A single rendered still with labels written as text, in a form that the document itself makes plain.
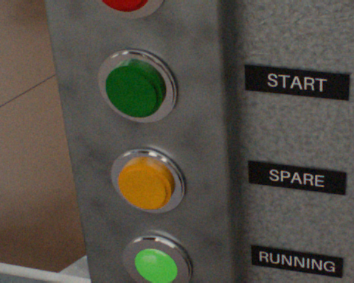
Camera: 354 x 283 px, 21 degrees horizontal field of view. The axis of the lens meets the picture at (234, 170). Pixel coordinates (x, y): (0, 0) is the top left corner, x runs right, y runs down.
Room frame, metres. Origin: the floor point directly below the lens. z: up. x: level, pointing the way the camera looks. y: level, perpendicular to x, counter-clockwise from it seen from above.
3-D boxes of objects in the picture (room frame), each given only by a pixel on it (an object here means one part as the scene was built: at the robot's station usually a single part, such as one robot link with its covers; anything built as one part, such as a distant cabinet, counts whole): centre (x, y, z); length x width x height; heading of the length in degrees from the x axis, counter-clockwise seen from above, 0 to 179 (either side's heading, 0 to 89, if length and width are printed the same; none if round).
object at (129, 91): (0.36, 0.04, 1.47); 0.03 x 0.01 x 0.03; 73
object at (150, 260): (0.36, 0.04, 1.37); 0.02 x 0.01 x 0.02; 73
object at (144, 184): (0.36, 0.04, 1.42); 0.03 x 0.01 x 0.03; 73
